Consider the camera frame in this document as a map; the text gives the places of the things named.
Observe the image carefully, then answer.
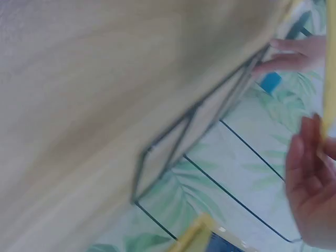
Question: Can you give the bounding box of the person's left hand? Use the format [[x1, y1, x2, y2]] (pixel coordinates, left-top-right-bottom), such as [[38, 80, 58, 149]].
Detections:
[[251, 34, 328, 77]]

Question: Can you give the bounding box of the person's right hand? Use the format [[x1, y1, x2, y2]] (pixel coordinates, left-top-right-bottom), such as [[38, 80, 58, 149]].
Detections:
[[285, 112, 336, 249]]

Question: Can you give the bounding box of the yellow plastic strip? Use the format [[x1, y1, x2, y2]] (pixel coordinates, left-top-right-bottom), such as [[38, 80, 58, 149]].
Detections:
[[316, 0, 336, 161]]

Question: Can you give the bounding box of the black wire rack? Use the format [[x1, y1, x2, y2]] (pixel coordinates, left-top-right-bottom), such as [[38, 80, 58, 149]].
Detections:
[[130, 43, 303, 243]]

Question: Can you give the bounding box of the blue rectangular block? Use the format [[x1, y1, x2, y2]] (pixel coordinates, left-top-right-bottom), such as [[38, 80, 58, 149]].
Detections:
[[258, 71, 283, 95]]

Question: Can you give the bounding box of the yellow-edged blue object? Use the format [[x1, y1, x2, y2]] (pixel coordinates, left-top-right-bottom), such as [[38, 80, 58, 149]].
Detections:
[[167, 212, 253, 252]]

